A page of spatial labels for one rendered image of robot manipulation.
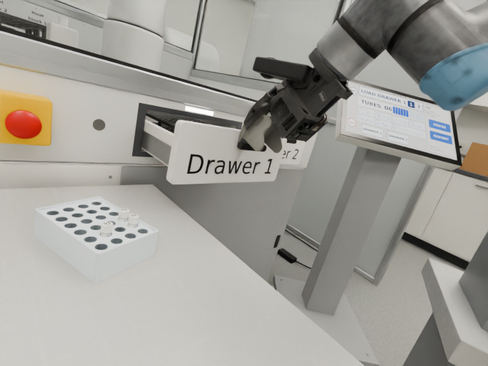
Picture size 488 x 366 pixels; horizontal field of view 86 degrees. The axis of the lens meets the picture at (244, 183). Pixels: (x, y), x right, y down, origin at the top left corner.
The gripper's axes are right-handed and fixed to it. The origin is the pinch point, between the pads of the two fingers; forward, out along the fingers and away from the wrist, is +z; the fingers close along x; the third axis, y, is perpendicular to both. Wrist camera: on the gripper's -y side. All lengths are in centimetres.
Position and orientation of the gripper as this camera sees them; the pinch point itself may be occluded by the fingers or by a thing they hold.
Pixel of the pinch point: (247, 140)
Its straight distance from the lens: 52.9
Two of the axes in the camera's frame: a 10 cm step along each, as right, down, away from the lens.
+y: 4.0, 8.4, -3.7
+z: -5.8, 5.5, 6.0
